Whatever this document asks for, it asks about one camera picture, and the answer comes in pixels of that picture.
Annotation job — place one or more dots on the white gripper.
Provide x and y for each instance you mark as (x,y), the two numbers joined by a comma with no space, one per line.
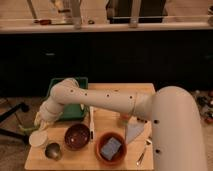
(42,121)

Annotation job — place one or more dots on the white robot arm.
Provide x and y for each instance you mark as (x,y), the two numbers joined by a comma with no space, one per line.
(177,137)

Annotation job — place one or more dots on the white paper cup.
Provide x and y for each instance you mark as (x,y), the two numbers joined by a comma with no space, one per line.
(38,139)

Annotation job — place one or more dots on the small metal cup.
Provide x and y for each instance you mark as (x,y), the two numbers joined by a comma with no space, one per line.
(53,151)

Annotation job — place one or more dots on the dark brown bowl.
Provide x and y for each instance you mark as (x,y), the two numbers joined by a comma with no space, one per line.
(77,136)

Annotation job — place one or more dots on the blue sponge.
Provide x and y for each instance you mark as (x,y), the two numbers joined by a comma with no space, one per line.
(110,148)

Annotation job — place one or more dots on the orange terracotta bowl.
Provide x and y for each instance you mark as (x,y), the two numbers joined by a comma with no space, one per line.
(118,158)

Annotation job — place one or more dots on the metal spoon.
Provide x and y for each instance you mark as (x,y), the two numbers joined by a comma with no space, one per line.
(147,143)

